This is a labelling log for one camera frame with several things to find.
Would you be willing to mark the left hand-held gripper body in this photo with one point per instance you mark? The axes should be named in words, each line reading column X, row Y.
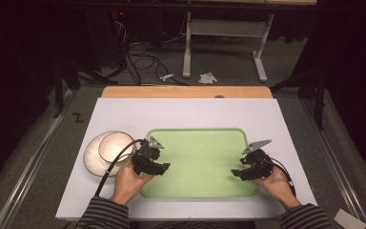
column 146, row 154

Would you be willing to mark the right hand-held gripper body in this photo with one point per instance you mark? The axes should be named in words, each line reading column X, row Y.
column 258, row 163

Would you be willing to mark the person's right hand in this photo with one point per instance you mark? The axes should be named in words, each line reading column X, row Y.
column 277, row 187

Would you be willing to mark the person's left hand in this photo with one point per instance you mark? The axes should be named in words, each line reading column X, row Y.
column 128, row 184

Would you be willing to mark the white bowl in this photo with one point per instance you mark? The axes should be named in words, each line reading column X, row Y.
column 116, row 147

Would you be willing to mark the green plastic tray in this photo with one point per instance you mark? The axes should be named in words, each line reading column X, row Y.
column 200, row 162

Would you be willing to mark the white ribbed plate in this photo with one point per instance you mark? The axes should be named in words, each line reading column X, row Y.
column 92, row 159

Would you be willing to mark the white table board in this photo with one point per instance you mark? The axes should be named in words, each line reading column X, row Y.
column 184, row 113

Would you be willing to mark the person's striped clothing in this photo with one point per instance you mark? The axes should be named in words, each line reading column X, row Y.
column 193, row 225

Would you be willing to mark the wooden table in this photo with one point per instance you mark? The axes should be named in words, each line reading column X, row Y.
column 184, row 92

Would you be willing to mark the small white scrap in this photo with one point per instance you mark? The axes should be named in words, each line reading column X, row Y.
column 166, row 76

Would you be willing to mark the black metal stand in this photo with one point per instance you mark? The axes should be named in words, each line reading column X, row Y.
column 320, row 95
column 58, row 92

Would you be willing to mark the crumpled white tissue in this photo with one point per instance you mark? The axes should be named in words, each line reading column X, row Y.
column 207, row 78

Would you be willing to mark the white paper sheet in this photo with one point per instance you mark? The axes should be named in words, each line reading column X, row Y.
column 349, row 219

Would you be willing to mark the metal floor rail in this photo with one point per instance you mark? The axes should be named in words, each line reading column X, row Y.
column 336, row 156
column 28, row 171

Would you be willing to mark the white metal desk frame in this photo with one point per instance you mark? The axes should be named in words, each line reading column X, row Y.
column 225, row 28

